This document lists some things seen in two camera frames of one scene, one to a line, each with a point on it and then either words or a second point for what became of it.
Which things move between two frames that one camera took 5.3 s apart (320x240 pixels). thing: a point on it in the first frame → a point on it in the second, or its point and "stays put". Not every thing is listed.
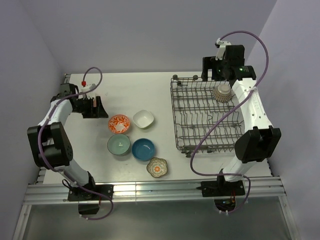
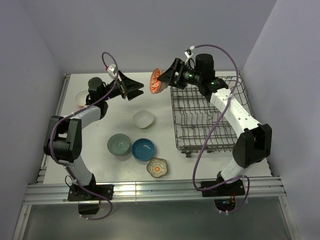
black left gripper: [96, 112] → [130, 85]
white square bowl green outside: [143, 119] stays put
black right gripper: [209, 62] → [178, 66]
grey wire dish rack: [202, 125] stays put
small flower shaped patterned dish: [157, 167] stays put
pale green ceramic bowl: [118, 144] stays put
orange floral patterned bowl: [119, 123] → [157, 86]
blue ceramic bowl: [143, 149] stays put
